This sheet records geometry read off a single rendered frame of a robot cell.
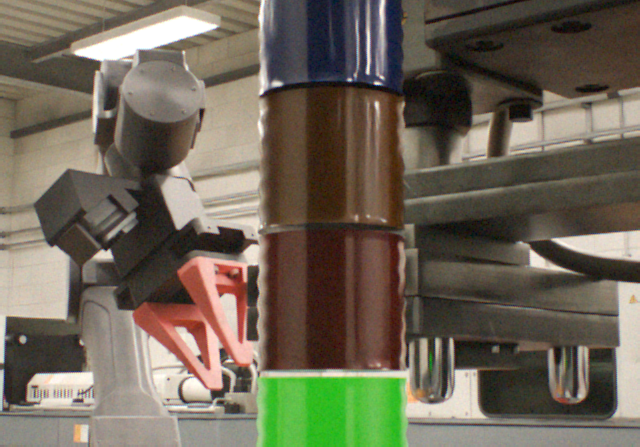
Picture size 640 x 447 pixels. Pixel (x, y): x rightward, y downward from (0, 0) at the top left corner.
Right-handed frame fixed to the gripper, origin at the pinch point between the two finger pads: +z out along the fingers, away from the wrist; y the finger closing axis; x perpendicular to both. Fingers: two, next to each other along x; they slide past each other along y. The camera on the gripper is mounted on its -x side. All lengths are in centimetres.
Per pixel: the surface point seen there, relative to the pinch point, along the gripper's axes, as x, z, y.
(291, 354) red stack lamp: -41, 22, 35
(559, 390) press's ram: -7.1, 16.7, 25.4
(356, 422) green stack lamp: -40, 24, 36
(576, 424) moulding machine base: 450, -97, -188
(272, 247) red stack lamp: -41, 19, 36
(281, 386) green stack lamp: -41, 23, 35
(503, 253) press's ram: -11.4, 10.7, 28.1
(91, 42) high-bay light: 458, -498, -378
